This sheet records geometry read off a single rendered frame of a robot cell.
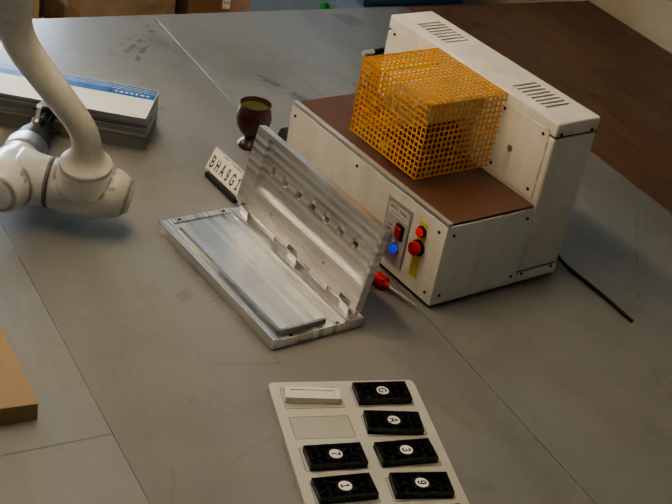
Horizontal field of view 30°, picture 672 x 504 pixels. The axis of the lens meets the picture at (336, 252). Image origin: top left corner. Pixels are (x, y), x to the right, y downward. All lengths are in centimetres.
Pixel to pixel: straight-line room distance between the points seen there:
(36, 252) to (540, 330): 100
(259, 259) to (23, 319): 50
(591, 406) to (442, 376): 28
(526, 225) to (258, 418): 74
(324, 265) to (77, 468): 69
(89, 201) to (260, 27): 131
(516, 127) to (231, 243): 62
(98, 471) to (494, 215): 95
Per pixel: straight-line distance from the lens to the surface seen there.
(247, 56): 346
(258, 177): 261
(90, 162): 246
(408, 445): 212
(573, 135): 253
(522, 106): 254
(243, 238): 257
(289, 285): 245
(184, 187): 277
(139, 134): 289
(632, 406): 241
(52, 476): 200
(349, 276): 238
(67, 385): 217
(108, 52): 337
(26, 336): 228
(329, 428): 214
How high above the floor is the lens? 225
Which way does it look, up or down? 31 degrees down
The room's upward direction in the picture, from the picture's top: 11 degrees clockwise
